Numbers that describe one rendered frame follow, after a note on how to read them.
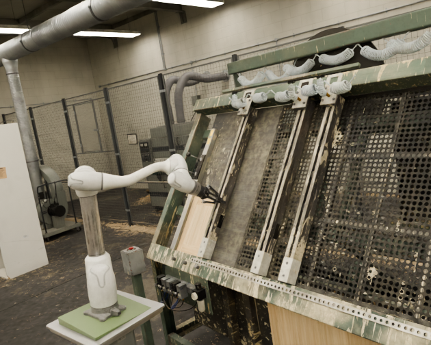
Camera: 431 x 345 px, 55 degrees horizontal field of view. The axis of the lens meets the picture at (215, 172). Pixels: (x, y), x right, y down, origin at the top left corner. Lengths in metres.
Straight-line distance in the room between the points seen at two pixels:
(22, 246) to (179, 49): 5.51
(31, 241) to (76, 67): 6.70
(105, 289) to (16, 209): 3.95
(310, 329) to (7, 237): 4.66
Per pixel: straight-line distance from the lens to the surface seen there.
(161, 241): 3.23
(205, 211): 2.90
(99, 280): 2.50
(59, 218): 7.98
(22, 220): 6.36
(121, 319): 2.52
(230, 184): 2.77
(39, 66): 11.66
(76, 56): 12.25
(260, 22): 8.36
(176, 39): 9.80
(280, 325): 2.70
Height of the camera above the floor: 1.84
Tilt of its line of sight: 9 degrees down
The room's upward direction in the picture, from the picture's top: 9 degrees counter-clockwise
